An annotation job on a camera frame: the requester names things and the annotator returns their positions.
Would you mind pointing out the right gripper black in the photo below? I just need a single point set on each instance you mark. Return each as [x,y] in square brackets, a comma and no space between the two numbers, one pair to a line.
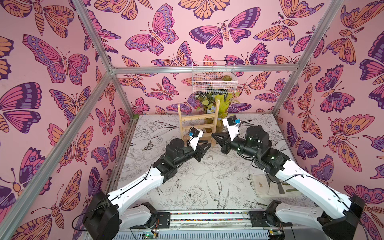
[229,144]

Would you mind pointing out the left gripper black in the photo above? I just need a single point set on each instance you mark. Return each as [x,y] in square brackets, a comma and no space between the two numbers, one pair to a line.
[198,154]

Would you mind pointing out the wooden jewelry display stand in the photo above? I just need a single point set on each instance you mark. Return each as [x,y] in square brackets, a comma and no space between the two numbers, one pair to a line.
[205,122]

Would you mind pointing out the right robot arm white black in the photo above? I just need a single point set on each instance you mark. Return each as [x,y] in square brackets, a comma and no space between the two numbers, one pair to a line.
[336,214]

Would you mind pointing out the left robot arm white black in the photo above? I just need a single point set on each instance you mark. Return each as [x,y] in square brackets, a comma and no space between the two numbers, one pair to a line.
[141,186]

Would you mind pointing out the potted green plant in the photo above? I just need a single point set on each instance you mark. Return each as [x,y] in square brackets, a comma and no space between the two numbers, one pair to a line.
[215,101]

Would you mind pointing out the small succulent in basket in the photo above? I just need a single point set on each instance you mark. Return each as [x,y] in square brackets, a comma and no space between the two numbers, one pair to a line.
[227,78]

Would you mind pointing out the beige work glove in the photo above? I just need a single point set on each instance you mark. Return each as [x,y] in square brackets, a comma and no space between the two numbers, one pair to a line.
[265,188]

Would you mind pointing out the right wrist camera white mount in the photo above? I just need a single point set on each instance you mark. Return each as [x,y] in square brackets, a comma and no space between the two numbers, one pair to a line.
[232,124]

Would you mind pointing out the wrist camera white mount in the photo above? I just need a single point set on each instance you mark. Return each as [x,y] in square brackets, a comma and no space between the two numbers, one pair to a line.
[232,124]
[194,134]

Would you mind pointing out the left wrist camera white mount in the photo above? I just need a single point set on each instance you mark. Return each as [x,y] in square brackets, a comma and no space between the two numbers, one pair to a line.
[194,134]

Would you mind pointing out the white wire basket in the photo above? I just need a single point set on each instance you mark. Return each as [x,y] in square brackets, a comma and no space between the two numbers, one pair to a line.
[208,78]

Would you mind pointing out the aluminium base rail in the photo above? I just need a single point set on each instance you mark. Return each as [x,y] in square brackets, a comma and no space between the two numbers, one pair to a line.
[218,225]

